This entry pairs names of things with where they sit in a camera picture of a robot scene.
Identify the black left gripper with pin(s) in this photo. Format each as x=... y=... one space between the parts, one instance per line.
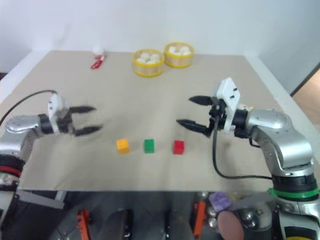
x=65 y=122

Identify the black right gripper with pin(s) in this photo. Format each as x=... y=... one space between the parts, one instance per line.
x=217 y=112

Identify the red cube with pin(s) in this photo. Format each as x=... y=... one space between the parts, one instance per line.
x=178 y=146

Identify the yellow cube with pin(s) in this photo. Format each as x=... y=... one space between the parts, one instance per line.
x=123 y=146

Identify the green cube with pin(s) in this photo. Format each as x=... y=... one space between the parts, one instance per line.
x=149 y=145

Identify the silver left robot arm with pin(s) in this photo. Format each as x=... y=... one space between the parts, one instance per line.
x=20 y=130

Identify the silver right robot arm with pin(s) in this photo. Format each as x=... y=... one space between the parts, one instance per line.
x=282 y=140

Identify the small red plastic object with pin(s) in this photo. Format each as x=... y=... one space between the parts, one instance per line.
x=97 y=64

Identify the yellow-rimmed bamboo steamer basket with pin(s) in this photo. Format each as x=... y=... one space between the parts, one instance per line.
x=178 y=58
x=148 y=66

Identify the white steamed bun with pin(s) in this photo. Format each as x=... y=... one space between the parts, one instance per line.
x=140 y=60
x=173 y=49
x=144 y=54
x=155 y=57
x=150 y=61

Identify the small white round object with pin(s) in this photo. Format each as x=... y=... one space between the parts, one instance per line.
x=98 y=50

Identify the purple crumpled object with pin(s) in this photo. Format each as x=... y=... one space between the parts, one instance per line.
x=220 y=201

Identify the grey metal bar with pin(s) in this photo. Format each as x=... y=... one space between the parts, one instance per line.
x=40 y=198

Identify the reddish brown round disc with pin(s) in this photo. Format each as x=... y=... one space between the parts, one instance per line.
x=230 y=226

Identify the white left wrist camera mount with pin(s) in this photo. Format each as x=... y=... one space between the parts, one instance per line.
x=55 y=107

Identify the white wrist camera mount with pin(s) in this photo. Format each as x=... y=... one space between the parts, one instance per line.
x=228 y=95
x=55 y=107

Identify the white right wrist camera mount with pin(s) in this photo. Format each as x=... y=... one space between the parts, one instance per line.
x=228 y=95

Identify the orange metal bracket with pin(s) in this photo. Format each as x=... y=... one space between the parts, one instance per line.
x=83 y=223
x=198 y=217

